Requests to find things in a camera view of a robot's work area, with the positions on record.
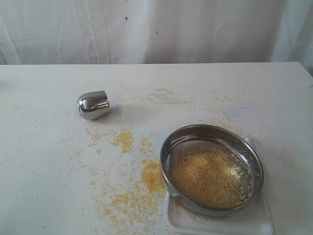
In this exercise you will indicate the stainless steel cup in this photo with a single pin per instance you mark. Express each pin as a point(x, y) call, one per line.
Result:
point(93, 105)

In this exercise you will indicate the round steel mesh sieve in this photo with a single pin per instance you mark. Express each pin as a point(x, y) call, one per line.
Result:
point(215, 134)

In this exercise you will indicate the rice and millet grains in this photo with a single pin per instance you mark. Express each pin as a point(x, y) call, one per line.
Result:
point(211, 179)

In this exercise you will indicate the yellow spilled grain pile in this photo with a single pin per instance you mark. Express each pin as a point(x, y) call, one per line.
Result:
point(151, 176)

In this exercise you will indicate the clear plastic tray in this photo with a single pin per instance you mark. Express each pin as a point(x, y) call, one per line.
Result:
point(255, 219)

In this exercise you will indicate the white backdrop curtain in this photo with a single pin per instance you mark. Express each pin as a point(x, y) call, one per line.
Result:
point(155, 31)

